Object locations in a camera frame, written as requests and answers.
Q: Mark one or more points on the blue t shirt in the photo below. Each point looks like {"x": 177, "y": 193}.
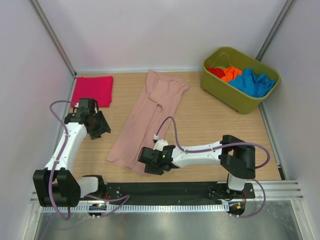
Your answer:
{"x": 256, "y": 86}

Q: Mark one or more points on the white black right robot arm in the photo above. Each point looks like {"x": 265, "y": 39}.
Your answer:
{"x": 237, "y": 157}

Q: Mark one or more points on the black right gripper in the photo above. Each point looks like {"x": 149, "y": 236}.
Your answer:
{"x": 149, "y": 169}

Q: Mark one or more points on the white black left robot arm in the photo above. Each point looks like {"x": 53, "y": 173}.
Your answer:
{"x": 55, "y": 185}

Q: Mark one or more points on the white slotted cable duct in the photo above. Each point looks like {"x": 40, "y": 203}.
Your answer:
{"x": 91, "y": 207}

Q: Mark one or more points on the red t shirt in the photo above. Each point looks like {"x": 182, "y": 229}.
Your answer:
{"x": 216, "y": 71}

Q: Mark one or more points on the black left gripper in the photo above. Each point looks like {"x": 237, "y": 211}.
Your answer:
{"x": 103, "y": 128}

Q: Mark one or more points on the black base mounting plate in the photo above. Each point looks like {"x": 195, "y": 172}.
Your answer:
{"x": 174, "y": 193}

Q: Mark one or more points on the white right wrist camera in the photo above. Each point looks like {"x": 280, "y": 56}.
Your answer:
{"x": 159, "y": 144}

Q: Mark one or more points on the olive green plastic bin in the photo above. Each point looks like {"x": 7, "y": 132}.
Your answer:
{"x": 223, "y": 58}

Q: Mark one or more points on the orange t shirt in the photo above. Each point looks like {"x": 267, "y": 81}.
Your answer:
{"x": 231, "y": 73}

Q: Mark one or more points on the dusty pink t shirt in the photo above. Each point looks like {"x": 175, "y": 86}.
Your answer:
{"x": 158, "y": 100}

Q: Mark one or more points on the folded magenta t shirt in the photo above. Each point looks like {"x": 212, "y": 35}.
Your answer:
{"x": 98, "y": 88}

